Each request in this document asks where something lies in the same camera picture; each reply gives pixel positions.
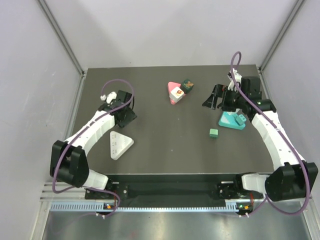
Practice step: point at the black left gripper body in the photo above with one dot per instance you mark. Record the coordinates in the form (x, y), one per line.
(129, 116)

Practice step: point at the white triangular power strip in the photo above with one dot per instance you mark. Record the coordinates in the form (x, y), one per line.
(119, 144)

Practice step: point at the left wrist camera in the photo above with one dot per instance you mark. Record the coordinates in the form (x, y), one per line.
(108, 98)

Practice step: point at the teal cube charger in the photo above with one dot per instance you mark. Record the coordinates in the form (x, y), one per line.
(240, 119)

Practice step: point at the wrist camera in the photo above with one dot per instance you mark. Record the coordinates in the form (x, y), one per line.
(108, 98)
(235, 80)

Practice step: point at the dark green cube adapter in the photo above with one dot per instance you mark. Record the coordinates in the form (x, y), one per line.
(186, 86)

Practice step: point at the white tiger cube adapter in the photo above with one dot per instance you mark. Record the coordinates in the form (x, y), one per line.
(176, 94)

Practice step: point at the pink triangular power strip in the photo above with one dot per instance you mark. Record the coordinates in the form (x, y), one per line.
(172, 85)

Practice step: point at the teal triangular power strip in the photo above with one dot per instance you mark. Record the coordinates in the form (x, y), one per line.
(227, 120)

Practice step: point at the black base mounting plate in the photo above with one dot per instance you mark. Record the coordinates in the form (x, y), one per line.
(178, 190)

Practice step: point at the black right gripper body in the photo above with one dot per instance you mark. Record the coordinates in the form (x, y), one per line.
(231, 100)

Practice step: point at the mint green cube charger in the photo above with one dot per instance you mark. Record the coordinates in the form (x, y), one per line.
(213, 133)

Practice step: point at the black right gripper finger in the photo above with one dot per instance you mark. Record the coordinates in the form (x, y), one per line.
(218, 91)
(211, 102)

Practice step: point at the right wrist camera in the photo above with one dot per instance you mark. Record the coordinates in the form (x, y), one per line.
(235, 80)

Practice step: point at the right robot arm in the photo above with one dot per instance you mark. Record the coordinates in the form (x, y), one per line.
(293, 177)

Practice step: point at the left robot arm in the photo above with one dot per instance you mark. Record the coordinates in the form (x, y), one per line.
(69, 162)

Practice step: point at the slotted cable duct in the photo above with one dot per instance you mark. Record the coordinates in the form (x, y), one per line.
(106, 207)

